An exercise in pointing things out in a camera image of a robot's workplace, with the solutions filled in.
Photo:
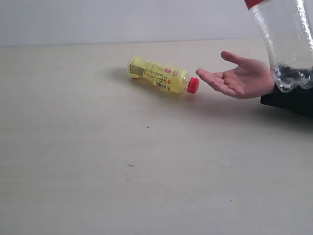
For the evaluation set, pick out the clear cola bottle red label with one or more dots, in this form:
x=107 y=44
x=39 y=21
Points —
x=288 y=38

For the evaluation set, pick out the yellow bottle red cap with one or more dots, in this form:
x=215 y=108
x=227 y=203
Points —
x=161 y=75

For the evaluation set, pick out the person's open bare hand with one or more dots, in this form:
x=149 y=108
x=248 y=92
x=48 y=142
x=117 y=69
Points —
x=250 y=79

